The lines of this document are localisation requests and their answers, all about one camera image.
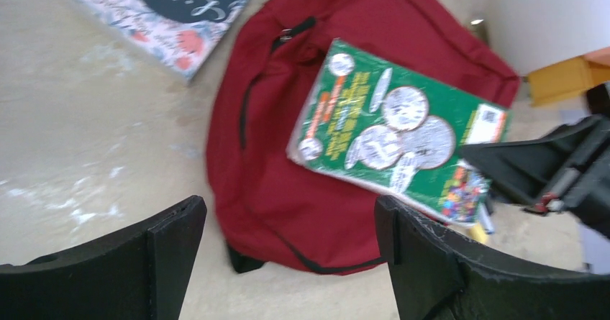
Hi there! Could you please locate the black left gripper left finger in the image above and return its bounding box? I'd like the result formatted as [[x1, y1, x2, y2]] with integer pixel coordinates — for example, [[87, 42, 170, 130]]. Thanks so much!
[[1, 196, 207, 319]]

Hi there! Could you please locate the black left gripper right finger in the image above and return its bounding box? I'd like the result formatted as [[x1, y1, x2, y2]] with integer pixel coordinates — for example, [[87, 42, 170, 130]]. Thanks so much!
[[375, 196, 609, 319]]

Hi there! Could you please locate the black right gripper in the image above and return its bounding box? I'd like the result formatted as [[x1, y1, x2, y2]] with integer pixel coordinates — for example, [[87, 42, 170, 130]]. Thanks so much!
[[460, 82, 609, 237]]

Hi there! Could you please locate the red student backpack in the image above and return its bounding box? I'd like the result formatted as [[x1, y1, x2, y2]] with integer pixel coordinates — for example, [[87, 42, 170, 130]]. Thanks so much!
[[206, 0, 520, 275]]

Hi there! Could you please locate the green activity book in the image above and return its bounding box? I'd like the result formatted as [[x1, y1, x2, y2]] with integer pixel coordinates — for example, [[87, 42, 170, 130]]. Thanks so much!
[[287, 39, 511, 227]]

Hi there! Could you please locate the yellow marker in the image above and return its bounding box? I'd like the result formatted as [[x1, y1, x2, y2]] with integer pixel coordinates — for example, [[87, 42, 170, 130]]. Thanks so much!
[[468, 222, 489, 245]]

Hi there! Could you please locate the white blue marker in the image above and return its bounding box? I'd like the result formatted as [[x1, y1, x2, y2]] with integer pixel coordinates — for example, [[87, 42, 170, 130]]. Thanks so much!
[[478, 205, 496, 234]]

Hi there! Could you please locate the orange upper drawer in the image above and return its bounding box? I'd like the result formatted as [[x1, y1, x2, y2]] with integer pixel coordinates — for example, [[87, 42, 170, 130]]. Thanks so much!
[[583, 47, 610, 67]]

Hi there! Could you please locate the cream rounded drawer cabinet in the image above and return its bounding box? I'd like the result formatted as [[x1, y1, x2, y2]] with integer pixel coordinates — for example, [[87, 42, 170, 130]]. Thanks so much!
[[485, 0, 609, 76]]

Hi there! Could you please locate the floral dark cover book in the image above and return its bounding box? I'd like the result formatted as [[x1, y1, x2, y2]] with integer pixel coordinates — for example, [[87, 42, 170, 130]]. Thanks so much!
[[73, 0, 250, 83]]

